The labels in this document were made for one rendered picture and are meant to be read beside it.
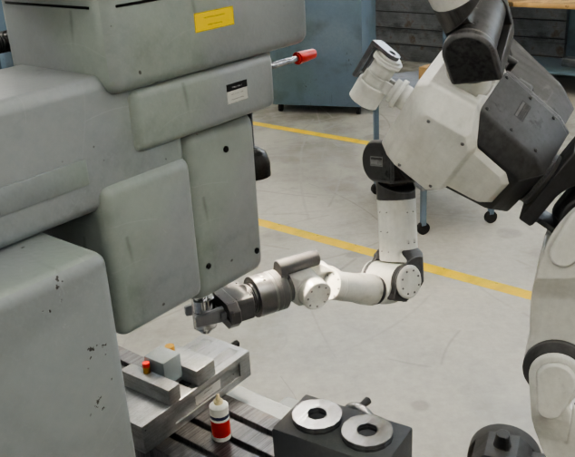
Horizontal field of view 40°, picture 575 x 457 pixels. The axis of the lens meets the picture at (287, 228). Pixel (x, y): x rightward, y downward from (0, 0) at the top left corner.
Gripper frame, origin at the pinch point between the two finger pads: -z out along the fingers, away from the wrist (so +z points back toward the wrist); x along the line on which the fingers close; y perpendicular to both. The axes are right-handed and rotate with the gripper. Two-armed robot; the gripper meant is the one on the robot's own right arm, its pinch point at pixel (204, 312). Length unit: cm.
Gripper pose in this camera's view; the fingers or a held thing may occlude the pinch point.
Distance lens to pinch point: 162.2
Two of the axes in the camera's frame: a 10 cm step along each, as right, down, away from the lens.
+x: 4.9, 3.2, -8.1
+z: 8.7, -2.4, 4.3
